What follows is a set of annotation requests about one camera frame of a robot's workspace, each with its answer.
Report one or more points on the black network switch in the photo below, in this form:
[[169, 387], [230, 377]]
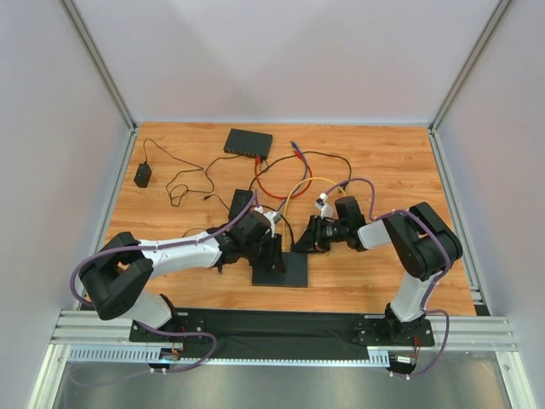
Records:
[[248, 143], [295, 275]]

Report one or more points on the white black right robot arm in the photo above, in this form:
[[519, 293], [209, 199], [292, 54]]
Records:
[[426, 247]]

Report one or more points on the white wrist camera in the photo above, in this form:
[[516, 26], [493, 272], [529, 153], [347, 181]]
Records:
[[325, 209], [272, 216]]

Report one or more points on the right aluminium frame post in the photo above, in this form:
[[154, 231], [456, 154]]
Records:
[[492, 24]]

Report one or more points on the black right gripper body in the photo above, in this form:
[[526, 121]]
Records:
[[318, 234]]

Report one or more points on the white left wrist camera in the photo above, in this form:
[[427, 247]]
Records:
[[272, 216]]

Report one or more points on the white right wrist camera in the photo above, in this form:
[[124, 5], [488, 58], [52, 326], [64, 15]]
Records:
[[325, 209]]

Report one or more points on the left aluminium frame post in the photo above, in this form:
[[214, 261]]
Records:
[[85, 37]]

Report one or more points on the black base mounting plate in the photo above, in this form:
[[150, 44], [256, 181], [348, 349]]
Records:
[[273, 335]]

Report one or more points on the aluminium frame post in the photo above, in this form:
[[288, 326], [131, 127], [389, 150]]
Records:
[[492, 24], [85, 37]]

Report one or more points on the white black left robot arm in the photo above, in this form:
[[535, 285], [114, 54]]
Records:
[[115, 278]]

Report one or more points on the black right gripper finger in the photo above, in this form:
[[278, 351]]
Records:
[[311, 235], [310, 248]]

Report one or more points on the black power adapter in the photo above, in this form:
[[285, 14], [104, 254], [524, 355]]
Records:
[[143, 175]]

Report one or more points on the small black middle box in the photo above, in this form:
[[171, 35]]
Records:
[[240, 199]]

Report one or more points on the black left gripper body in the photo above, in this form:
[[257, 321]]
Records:
[[269, 250]]

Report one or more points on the aluminium front frame rail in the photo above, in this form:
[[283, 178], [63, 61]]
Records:
[[81, 335]]

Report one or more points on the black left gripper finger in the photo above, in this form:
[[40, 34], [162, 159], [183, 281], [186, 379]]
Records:
[[266, 265], [275, 260]]

